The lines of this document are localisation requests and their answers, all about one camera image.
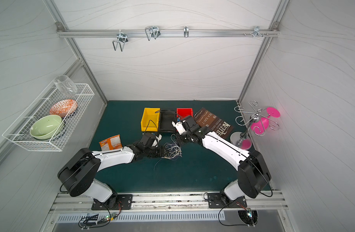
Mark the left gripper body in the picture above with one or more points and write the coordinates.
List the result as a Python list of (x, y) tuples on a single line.
[(162, 151)]

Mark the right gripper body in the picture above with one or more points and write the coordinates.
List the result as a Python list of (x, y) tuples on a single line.
[(183, 135)]

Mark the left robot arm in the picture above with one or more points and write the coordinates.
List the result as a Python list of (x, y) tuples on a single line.
[(78, 174)]

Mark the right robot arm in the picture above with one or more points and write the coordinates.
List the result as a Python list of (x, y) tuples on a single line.
[(252, 172)]

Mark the red plastic bin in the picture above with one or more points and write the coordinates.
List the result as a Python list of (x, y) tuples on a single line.
[(184, 112)]

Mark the black plastic bin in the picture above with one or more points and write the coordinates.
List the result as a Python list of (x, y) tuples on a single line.
[(166, 119)]

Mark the yellow plastic bin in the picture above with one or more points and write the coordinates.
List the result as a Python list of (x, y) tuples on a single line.
[(150, 120)]

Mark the green tabletop mat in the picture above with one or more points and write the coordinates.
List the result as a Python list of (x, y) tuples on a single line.
[(198, 169)]

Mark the brown chips bag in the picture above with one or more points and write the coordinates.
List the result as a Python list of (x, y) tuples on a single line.
[(205, 118)]

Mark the orange snack packet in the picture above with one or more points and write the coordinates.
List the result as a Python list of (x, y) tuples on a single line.
[(111, 143)]

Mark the silver glass holder stand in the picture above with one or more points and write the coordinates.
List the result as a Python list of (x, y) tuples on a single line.
[(244, 118)]

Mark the pink plastic wine glass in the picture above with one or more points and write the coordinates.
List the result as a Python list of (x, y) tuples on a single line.
[(258, 124)]

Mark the orange patterned bowl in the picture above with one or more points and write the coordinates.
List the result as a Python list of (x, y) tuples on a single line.
[(64, 108)]

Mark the green bowl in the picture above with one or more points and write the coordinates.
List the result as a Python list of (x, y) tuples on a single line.
[(47, 127)]

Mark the small metal hook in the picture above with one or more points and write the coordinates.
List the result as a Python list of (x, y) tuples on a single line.
[(186, 31)]

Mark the clear glass cup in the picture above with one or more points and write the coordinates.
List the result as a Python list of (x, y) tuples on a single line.
[(65, 85)]

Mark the metal loop hook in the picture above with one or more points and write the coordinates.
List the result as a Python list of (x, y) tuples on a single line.
[(152, 32)]

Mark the metal double hook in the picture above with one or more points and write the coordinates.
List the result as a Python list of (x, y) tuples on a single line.
[(120, 41)]

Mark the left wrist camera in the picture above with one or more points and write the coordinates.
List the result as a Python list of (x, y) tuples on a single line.
[(158, 137)]

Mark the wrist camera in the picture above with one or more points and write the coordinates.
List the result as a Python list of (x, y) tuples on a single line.
[(185, 125), (158, 137)]

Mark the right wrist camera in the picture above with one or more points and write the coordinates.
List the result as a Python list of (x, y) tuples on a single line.
[(185, 125)]

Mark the aluminium front rail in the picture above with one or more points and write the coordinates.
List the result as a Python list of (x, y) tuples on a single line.
[(172, 201)]

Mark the aluminium rail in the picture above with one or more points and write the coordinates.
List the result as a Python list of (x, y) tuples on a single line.
[(193, 33), (172, 201)]

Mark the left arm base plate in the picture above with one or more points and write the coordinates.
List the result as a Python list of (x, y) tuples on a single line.
[(119, 202)]

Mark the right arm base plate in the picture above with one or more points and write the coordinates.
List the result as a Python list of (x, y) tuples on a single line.
[(227, 200)]

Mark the white wire basket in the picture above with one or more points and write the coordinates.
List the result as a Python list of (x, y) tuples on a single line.
[(19, 131)]

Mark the metal bracket hook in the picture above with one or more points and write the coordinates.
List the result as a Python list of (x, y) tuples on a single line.
[(257, 32)]

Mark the aluminium top rail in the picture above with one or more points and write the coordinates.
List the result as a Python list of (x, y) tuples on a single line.
[(193, 33)]

